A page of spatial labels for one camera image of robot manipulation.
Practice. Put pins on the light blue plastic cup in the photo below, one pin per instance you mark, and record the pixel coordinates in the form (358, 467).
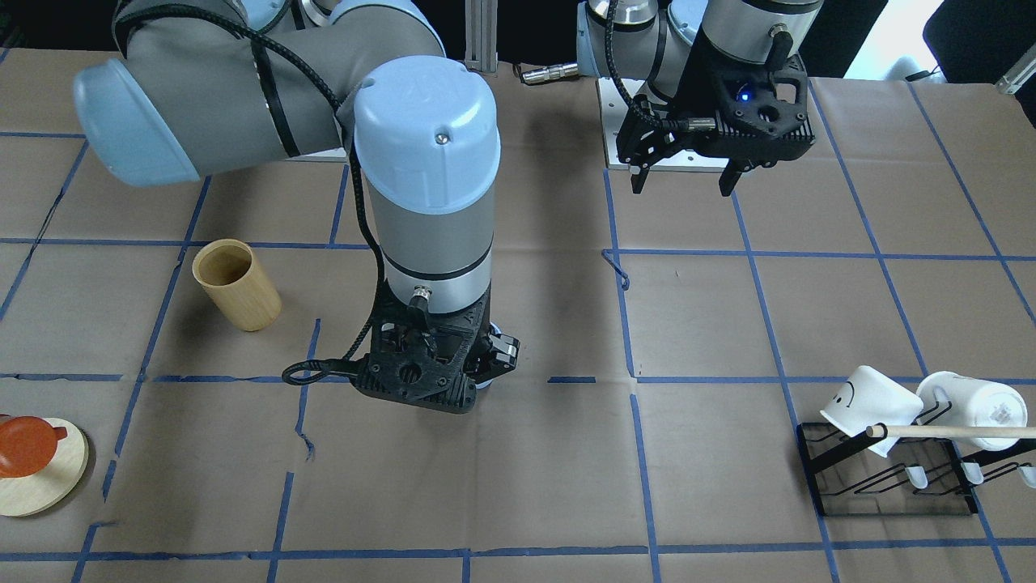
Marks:
(500, 358)

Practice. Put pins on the white mug with label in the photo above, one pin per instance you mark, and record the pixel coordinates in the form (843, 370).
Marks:
(953, 400)

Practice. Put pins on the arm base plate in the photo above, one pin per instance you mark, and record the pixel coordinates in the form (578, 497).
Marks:
(613, 112)

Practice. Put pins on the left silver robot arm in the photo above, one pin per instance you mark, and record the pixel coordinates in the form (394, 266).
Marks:
(643, 46)

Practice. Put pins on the black wire mug rack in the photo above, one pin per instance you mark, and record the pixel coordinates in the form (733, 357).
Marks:
(862, 476)

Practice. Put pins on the orange cup on tree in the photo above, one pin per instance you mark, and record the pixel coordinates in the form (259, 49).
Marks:
(28, 444)

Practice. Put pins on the white smiley face mug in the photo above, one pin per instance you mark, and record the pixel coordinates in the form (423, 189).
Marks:
(867, 398)

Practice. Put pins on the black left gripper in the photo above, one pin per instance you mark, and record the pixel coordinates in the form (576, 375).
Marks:
(702, 91)

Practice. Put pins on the wooden rack handle rod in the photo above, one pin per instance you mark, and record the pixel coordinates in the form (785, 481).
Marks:
(881, 431)

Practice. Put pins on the wooden mug tree stand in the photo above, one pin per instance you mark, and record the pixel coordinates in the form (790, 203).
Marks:
(37, 492)

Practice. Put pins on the bamboo chopstick holder cup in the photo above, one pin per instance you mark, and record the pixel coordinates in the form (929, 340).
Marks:
(234, 279)

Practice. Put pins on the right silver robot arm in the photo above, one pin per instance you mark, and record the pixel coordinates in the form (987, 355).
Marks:
(202, 87)

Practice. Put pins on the aluminium frame post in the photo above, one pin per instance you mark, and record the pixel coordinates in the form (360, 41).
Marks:
(480, 17)

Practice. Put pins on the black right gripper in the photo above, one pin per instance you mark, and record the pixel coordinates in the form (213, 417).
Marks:
(501, 354)

